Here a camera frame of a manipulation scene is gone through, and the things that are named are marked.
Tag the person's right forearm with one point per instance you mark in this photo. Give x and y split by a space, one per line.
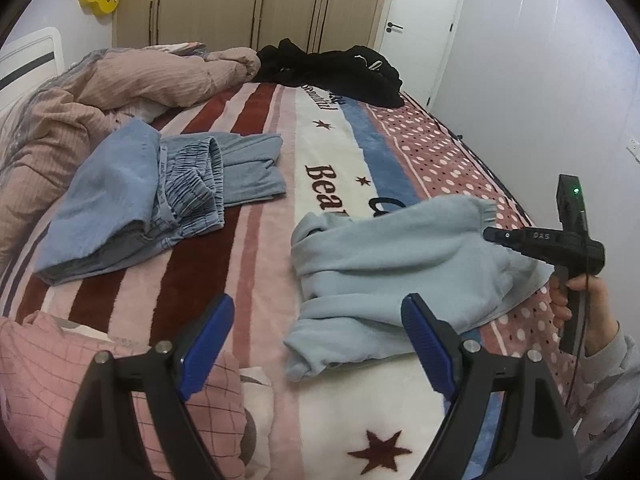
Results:
610 400

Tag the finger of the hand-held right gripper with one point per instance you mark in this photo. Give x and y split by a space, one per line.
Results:
525 240

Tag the pink striped quilt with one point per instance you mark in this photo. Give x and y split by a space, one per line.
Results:
100 90

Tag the grey-blue elastic waist pants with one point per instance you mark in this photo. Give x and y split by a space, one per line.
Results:
245 170

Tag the blue folded garment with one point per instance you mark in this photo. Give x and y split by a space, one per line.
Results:
105 195

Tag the white headboard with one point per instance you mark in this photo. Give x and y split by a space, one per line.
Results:
25 60

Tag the wooden wardrobe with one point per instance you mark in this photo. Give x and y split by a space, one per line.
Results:
220 0

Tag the black clothes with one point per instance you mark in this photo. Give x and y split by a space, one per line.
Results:
340 70

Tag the wall switch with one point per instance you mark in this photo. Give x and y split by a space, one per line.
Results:
635 150

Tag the white door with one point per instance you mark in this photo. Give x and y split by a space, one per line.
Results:
425 25

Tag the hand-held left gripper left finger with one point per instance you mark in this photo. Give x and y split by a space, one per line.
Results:
207 345

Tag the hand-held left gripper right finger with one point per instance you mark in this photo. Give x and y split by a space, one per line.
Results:
427 345

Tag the person's right hand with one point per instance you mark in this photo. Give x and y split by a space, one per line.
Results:
597 310

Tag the printed striped blanket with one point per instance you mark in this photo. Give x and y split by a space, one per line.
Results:
200 260

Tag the pink checked garment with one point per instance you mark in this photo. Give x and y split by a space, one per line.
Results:
45 375

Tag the light blue pants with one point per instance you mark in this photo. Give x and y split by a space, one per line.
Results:
400 260

